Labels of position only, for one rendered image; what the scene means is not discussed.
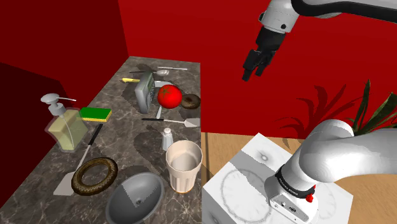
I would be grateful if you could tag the brown doughnut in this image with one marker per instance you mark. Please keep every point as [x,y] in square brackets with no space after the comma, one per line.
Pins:
[190,101]

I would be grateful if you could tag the green and yellow sponge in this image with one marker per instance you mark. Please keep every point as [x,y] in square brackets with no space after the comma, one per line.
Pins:
[95,113]

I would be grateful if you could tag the grey bowl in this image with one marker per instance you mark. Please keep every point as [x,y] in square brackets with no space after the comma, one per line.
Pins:
[136,195]

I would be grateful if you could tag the grey spoon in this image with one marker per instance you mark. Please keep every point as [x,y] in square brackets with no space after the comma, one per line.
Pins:
[158,113]

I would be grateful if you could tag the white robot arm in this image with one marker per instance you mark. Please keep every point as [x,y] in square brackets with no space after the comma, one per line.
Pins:
[328,155]

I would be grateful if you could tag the clear soap dispenser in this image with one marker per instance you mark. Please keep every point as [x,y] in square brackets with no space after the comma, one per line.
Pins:
[66,128]

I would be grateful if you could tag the white salt shaker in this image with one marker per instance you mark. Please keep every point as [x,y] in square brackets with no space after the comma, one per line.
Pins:
[167,140]

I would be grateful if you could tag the green potted plant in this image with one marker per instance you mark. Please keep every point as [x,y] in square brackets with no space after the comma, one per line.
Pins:
[377,114]

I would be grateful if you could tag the white patterned robot stand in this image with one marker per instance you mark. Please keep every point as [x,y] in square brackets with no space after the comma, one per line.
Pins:
[238,186]

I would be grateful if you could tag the red tomato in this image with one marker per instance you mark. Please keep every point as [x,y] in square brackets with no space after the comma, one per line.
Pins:
[169,96]

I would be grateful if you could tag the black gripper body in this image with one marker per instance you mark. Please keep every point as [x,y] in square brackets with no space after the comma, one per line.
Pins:
[269,39]

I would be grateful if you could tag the beige ribbed cup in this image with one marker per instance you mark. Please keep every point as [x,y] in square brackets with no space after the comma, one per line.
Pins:
[183,173]

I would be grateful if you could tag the silver knife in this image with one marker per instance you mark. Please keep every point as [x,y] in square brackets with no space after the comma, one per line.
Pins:
[173,68]

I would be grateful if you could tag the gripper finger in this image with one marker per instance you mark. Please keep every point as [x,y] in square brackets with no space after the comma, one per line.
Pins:
[263,65]
[250,63]

